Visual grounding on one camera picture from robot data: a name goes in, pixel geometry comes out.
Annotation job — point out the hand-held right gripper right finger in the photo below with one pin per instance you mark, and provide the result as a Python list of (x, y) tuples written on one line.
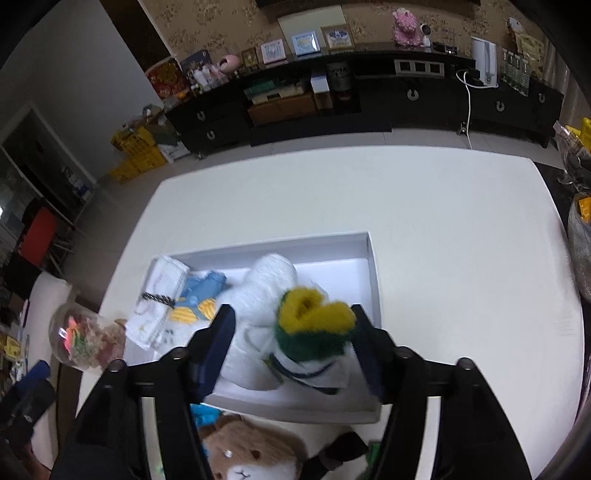
[(371, 369)]

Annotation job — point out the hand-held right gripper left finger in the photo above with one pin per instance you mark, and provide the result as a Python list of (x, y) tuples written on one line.
[(210, 369)]

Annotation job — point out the white socks green yellow cuffs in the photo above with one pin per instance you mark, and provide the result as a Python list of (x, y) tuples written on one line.
[(314, 318)]

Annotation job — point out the brown and white plush toy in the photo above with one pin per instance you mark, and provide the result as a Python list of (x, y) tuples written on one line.
[(249, 443)]

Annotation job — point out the green hair bow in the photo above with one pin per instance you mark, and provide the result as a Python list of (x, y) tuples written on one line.
[(374, 457)]

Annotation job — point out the white cardboard box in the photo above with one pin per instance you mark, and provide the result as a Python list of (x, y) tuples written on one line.
[(332, 277)]

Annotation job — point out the white fluffy plush toy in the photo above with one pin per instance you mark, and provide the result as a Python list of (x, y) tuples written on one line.
[(268, 281)]

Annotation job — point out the white towel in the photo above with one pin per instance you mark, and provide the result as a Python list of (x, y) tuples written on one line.
[(159, 277)]

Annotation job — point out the glass dome with flowers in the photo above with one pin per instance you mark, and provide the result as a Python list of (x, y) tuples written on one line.
[(83, 337)]

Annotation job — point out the red chair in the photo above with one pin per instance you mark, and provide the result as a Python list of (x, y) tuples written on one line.
[(39, 235)]

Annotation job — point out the stack of yellow crates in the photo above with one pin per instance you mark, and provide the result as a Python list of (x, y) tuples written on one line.
[(138, 152)]

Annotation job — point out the green and white carton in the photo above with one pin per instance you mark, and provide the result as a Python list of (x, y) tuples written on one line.
[(174, 143)]

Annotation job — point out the pile of colourful clutter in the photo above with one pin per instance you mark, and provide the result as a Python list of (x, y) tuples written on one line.
[(579, 221)]

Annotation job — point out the brown wooden box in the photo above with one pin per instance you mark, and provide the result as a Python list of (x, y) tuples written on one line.
[(281, 110)]

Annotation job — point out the small white box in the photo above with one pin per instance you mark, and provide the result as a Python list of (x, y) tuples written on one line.
[(320, 90)]

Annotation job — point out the stack of books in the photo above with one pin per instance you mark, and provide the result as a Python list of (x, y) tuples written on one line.
[(272, 90)]

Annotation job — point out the row of small white bottles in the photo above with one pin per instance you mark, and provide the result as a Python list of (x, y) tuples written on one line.
[(207, 78)]

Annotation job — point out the black canister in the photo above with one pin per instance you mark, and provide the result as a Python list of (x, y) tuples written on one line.
[(340, 78)]

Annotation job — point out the red festive poster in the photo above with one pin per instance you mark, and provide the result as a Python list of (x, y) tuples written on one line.
[(166, 78)]

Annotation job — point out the black television cabinet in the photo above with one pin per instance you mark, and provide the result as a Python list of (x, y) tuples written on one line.
[(508, 106)]

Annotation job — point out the grey socket panel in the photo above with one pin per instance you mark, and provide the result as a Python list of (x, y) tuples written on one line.
[(419, 67)]

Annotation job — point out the pink round piggy bank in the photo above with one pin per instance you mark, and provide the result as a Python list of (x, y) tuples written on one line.
[(230, 63)]

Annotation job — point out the blue printed card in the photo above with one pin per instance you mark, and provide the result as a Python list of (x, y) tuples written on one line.
[(196, 61)]

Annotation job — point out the row of glass bottles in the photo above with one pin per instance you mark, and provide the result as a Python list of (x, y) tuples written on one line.
[(516, 74)]

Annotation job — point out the white water appliance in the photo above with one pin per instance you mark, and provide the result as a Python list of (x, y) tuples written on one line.
[(485, 60)]

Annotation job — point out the pink plush toy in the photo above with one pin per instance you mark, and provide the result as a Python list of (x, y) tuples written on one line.
[(406, 27)]

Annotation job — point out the yellowish plush toy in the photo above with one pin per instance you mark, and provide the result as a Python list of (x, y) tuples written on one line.
[(526, 46)]

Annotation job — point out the small dark picture frame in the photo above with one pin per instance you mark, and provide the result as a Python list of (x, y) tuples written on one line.
[(250, 58)]

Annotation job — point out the pink bordered picture frame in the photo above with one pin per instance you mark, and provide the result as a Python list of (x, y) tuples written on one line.
[(273, 50)]

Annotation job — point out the blue bordered picture frame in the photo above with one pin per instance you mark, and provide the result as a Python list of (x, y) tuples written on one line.
[(305, 43)]

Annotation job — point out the wooden picture frame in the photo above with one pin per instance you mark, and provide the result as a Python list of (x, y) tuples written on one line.
[(338, 38)]

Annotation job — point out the white security camera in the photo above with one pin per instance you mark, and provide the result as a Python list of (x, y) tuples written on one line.
[(425, 33)]

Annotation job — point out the white wall panel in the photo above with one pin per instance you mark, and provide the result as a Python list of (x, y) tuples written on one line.
[(309, 21)]

